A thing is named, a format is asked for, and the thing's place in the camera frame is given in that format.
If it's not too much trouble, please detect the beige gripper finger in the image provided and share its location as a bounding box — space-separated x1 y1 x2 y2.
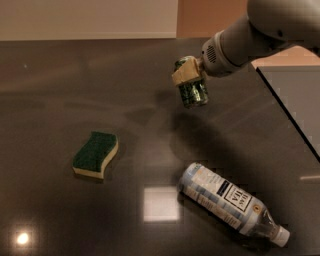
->
172 56 202 86

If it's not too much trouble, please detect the green soda can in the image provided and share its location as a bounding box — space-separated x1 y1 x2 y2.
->
173 55 210 109

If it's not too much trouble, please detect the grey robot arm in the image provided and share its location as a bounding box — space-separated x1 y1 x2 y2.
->
172 0 320 86

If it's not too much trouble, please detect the green and yellow sponge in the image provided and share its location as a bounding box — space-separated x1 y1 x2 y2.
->
72 131 119 180

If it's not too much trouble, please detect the plastic tea bottle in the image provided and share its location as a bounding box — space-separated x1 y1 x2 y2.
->
178 163 290 247

